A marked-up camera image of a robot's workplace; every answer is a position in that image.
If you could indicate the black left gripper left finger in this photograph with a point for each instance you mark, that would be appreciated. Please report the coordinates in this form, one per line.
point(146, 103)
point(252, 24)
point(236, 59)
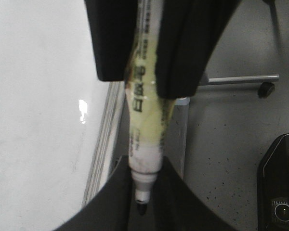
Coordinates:
point(112, 26)

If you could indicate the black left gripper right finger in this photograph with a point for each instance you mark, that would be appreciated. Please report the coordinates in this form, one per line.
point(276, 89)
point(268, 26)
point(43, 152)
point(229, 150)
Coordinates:
point(189, 33)

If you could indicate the white whiteboard marker with tape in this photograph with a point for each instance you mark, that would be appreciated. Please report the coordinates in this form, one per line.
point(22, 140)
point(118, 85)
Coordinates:
point(149, 114)

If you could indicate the grey metal stand leg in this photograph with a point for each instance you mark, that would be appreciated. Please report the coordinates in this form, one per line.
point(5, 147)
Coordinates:
point(206, 81)

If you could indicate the black caster wheel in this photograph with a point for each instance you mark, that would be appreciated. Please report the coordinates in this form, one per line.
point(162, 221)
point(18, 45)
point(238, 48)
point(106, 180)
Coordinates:
point(265, 90)

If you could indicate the white whiteboard with aluminium frame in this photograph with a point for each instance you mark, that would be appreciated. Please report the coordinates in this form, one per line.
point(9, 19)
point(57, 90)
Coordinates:
point(55, 115)

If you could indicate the black device with camera lens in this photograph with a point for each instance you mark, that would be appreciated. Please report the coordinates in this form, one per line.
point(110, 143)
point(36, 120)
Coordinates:
point(273, 187)

